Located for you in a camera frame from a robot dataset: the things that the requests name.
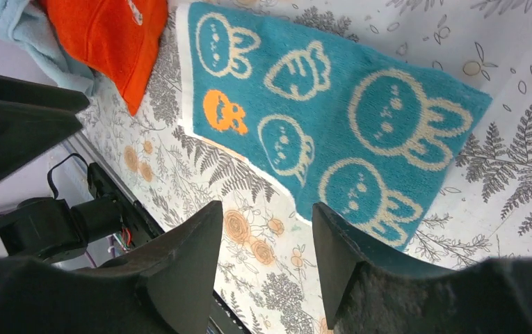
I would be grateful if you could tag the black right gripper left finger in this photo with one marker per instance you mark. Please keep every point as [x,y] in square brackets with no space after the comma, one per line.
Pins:
[163,286]

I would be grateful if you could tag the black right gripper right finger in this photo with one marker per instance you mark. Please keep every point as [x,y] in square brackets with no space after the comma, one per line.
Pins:
[370,287]

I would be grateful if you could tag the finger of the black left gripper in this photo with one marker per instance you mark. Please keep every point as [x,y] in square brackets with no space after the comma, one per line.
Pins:
[29,130]
[37,94]

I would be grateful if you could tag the teal bunny pattern towel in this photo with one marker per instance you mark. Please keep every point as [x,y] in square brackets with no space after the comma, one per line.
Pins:
[327,119]

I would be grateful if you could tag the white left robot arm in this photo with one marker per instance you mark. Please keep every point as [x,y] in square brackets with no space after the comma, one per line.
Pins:
[53,231]

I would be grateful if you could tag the light blue towel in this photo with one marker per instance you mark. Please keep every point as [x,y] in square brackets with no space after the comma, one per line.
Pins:
[26,25]

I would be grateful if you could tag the orange red towel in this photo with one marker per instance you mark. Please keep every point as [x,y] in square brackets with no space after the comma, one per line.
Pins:
[119,39]

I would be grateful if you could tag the floral pattern table mat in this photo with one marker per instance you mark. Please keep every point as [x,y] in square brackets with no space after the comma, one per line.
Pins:
[267,270]

